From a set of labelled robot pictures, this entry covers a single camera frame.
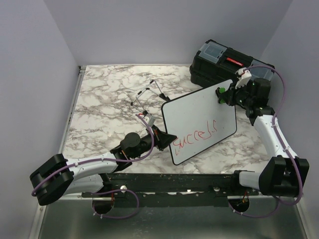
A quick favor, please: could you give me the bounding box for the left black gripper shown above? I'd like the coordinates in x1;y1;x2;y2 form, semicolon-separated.
131;125;177;159

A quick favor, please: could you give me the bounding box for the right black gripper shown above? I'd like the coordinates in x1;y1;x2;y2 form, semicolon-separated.
220;81;254;108

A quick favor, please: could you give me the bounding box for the green black whiteboard eraser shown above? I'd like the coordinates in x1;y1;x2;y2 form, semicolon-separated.
215;88;226;104

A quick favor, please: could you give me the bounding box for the white whiteboard with red writing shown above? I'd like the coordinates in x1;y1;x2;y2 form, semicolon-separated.
161;80;237;165

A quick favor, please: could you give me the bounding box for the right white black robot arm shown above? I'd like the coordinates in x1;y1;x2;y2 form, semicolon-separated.
216;78;310;197

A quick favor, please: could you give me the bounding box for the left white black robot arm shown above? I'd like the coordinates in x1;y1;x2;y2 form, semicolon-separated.
29;125;177;206

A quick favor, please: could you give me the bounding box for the black plastic toolbox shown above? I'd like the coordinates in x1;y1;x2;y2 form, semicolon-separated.
189;39;275;88

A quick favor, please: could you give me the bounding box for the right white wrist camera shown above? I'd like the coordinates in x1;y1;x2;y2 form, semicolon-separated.
235;68;252;89

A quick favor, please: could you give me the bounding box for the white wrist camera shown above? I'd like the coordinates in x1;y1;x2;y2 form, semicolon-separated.
235;68;252;89
138;113;156;127

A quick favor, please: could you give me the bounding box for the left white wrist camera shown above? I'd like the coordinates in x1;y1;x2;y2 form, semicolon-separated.
138;113;156;127

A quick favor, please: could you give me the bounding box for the black wire easel stand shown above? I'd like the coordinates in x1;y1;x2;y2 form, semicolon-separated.
130;80;170;117

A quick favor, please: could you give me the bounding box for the black front mounting rail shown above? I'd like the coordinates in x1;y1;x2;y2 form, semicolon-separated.
76;173;258;208

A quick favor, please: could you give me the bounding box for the aluminium frame extrusion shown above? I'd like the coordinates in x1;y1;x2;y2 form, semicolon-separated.
28;65;86;239

